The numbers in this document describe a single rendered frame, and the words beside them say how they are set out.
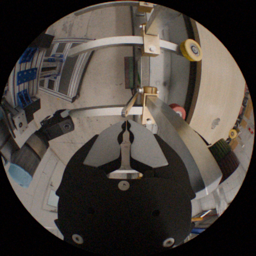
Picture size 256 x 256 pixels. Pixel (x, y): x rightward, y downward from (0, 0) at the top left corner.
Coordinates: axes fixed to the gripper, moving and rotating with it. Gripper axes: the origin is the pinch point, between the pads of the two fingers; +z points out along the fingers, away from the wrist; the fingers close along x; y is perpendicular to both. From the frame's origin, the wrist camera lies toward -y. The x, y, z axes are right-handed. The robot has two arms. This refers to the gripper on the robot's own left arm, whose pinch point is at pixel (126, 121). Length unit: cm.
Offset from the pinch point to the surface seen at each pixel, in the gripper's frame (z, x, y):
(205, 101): 12.8, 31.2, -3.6
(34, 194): -57, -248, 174
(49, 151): 96, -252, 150
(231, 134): 11, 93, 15
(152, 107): 8.2, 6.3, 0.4
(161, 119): 2.6, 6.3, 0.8
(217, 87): 12.4, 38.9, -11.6
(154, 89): 15.6, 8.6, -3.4
